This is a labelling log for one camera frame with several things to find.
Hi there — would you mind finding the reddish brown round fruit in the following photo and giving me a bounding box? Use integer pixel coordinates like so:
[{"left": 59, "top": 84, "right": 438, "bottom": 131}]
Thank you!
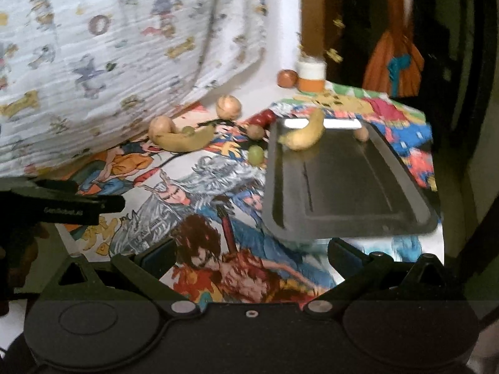
[{"left": 277, "top": 69, "right": 299, "bottom": 88}]

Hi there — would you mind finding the black baking tray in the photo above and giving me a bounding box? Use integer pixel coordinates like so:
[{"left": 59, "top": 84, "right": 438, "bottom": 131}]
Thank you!
[{"left": 261, "top": 115, "right": 440, "bottom": 241}]

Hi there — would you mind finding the orange hanging garment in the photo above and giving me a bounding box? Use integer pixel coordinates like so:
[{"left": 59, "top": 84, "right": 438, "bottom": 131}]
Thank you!
[{"left": 362, "top": 0, "right": 425, "bottom": 99}]

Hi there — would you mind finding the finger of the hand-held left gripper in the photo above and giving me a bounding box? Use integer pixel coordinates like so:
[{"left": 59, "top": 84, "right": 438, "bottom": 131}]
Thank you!
[
  {"left": 37, "top": 192, "right": 126, "bottom": 227},
  {"left": 10, "top": 178, "right": 79, "bottom": 195}
]

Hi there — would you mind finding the white cartoon printed blanket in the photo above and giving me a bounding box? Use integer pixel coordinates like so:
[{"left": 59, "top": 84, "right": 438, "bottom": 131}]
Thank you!
[{"left": 0, "top": 0, "right": 270, "bottom": 179}]

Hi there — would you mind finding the dark floral curtain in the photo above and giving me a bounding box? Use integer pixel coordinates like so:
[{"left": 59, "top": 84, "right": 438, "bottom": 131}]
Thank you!
[{"left": 324, "top": 0, "right": 390, "bottom": 88}]

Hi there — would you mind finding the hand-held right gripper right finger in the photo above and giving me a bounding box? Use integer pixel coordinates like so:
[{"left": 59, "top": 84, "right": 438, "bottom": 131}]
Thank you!
[{"left": 303, "top": 237, "right": 467, "bottom": 317}]

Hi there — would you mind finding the yellow banana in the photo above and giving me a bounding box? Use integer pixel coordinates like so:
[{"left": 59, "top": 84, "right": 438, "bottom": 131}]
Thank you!
[
  {"left": 278, "top": 109, "right": 327, "bottom": 152},
  {"left": 150, "top": 122, "right": 216, "bottom": 152}
]

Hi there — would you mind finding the white and orange jar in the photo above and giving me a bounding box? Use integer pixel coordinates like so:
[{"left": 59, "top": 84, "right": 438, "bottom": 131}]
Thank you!
[{"left": 296, "top": 58, "right": 327, "bottom": 94}]

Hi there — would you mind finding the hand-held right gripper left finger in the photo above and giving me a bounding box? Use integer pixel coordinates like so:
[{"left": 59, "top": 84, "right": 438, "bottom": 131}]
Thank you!
[{"left": 41, "top": 237, "right": 200, "bottom": 318}]

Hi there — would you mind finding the colourful comic printed cloth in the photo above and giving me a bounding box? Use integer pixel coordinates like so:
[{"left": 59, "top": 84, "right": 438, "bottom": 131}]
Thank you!
[{"left": 51, "top": 81, "right": 446, "bottom": 305}]

